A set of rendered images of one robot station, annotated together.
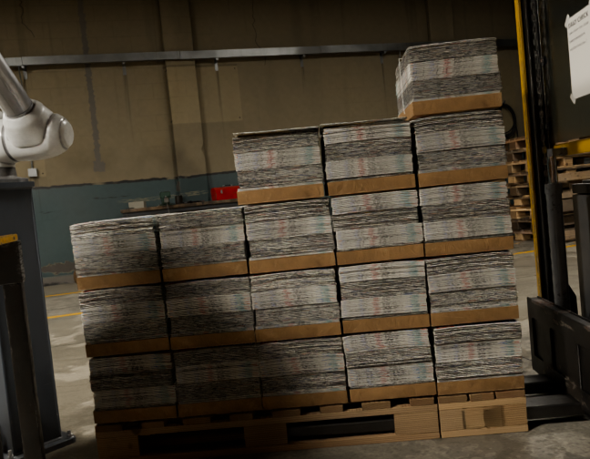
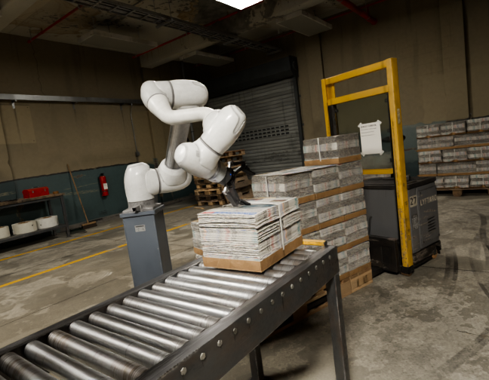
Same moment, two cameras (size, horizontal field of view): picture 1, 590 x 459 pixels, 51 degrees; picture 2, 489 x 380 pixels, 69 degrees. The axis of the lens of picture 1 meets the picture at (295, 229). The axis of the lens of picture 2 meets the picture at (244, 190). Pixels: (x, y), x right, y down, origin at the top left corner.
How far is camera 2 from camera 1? 195 cm
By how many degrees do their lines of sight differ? 38
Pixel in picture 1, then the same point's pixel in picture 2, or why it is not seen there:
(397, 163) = (335, 183)
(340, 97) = (99, 129)
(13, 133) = (173, 178)
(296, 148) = (304, 179)
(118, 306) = not seen: hidden behind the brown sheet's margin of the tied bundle
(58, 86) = not seen: outside the picture
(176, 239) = not seen: hidden behind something
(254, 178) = (291, 194)
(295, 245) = (306, 222)
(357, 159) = (324, 182)
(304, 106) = (77, 133)
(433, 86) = (343, 151)
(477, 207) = (356, 198)
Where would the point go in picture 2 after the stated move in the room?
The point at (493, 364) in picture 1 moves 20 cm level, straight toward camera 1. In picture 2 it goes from (363, 259) to (380, 265)
